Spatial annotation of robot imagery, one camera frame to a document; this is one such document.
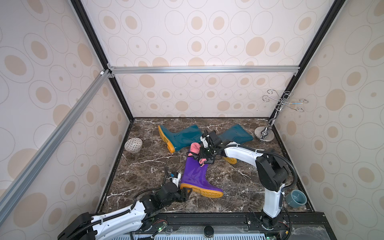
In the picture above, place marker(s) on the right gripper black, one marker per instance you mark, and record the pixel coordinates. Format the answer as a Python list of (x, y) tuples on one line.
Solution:
[(206, 150)]

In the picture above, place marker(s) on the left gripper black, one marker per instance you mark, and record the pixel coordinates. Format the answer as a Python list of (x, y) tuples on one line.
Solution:
[(184, 190)]

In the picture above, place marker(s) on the pink cloth black trim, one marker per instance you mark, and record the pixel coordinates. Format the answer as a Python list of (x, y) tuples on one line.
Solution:
[(195, 153)]

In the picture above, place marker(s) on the purple rubber boot yellow sole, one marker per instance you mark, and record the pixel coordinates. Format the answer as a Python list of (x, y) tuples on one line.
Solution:
[(194, 177)]

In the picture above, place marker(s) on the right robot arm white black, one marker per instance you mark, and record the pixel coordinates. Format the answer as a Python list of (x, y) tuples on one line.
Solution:
[(276, 173)]

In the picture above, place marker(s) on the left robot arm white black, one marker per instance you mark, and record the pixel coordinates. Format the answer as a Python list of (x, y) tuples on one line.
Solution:
[(146, 205)]

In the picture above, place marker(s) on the teal rubber boot left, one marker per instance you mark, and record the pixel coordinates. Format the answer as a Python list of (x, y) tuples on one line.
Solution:
[(184, 138)]

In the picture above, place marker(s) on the teal rubber boot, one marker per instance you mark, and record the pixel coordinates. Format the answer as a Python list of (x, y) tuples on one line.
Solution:
[(184, 138), (237, 135)]

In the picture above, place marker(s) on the teal rubber boot right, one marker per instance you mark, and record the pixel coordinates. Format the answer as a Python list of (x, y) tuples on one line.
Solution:
[(237, 135)]

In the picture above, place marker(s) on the chrome hook stand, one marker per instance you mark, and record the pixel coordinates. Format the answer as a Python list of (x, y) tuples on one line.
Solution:
[(265, 134)]

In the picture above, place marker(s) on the patterned white bowl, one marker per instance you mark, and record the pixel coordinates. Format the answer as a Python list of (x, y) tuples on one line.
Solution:
[(133, 145)]

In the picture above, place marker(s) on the horizontal aluminium bar back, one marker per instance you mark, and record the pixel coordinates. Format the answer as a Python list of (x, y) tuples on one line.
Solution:
[(205, 69)]

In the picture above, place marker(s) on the grey-blue ceramic cup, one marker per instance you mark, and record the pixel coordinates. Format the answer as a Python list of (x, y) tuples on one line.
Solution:
[(296, 199)]

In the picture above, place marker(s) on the diagonal aluminium bar left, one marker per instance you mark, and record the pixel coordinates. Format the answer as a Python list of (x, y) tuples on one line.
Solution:
[(33, 168)]

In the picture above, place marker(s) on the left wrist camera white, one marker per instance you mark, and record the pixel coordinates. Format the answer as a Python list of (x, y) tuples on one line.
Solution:
[(176, 178)]

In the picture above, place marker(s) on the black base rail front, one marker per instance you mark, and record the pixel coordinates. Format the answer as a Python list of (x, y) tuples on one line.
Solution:
[(219, 226)]

